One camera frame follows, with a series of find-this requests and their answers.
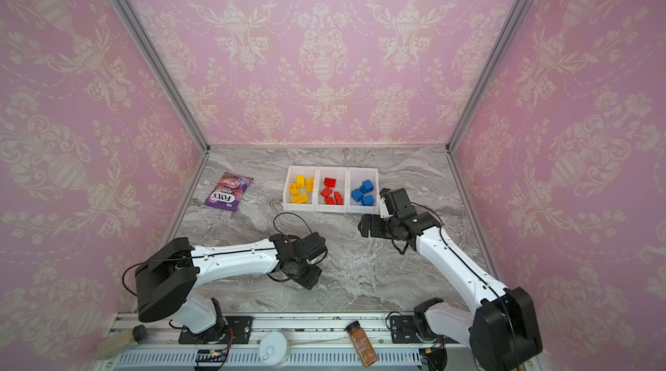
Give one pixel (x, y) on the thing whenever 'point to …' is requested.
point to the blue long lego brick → (368, 200)
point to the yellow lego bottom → (294, 189)
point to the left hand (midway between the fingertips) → (312, 282)
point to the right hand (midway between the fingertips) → (372, 226)
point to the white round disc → (273, 348)
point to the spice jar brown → (362, 343)
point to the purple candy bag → (228, 192)
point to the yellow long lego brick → (310, 185)
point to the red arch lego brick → (339, 200)
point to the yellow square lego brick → (301, 180)
